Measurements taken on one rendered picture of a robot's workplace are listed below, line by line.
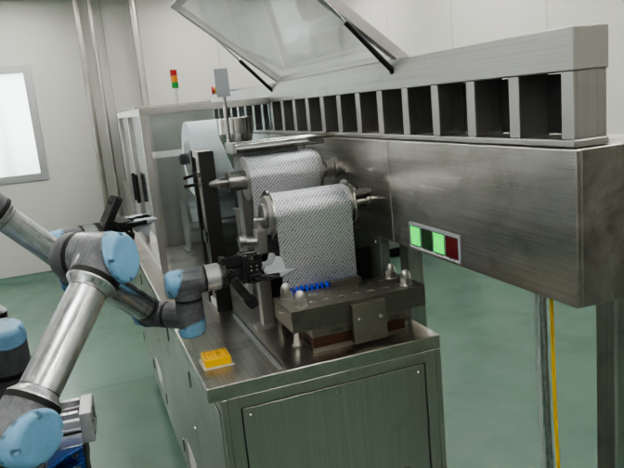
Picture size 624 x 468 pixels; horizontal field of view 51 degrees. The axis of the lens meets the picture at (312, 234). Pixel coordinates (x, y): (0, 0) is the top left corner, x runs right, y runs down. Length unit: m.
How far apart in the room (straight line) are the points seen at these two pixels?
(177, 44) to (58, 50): 1.21
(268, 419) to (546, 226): 0.85
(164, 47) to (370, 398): 6.02
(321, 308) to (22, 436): 0.79
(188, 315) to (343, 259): 0.49
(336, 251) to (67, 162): 5.61
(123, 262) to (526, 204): 0.88
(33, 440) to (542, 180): 1.09
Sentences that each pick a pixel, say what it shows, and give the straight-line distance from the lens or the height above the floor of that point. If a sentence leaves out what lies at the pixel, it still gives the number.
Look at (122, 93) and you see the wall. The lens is 7.36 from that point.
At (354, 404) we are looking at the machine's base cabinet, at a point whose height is 0.76.
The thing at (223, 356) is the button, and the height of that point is 0.92.
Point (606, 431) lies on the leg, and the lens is 1.63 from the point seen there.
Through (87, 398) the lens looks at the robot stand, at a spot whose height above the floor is 0.77.
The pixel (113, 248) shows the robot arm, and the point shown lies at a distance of 1.51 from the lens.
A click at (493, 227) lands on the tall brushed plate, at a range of 1.49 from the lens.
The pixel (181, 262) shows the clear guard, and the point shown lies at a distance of 2.90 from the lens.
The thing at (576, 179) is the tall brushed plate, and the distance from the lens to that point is 1.27.
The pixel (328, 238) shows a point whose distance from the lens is 1.94.
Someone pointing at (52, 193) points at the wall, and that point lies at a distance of 7.37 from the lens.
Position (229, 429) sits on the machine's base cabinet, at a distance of 1.73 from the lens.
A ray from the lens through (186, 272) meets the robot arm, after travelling 1.82.
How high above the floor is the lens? 1.57
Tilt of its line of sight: 12 degrees down
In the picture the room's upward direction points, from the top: 5 degrees counter-clockwise
